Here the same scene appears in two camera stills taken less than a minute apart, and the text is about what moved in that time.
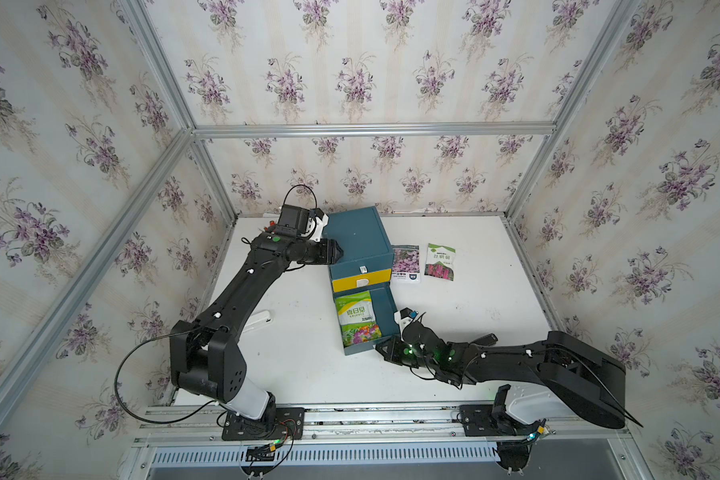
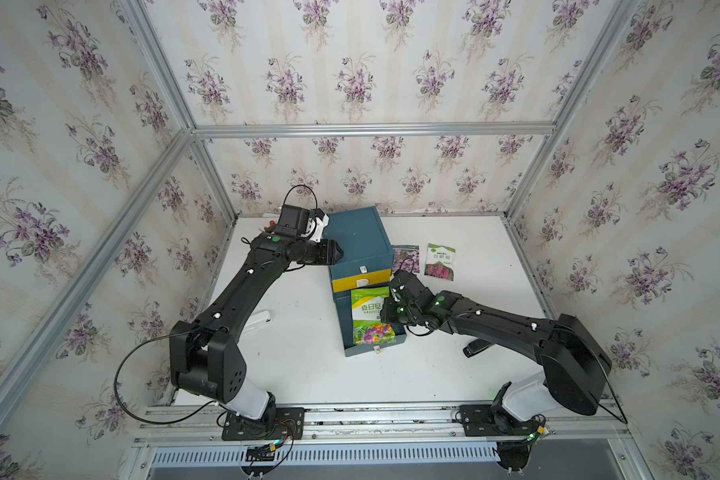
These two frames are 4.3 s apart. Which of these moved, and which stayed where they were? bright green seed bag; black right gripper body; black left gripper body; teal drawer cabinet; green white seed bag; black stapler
Moved: bright green seed bag; black right gripper body
Stayed: black stapler; green white seed bag; black left gripper body; teal drawer cabinet
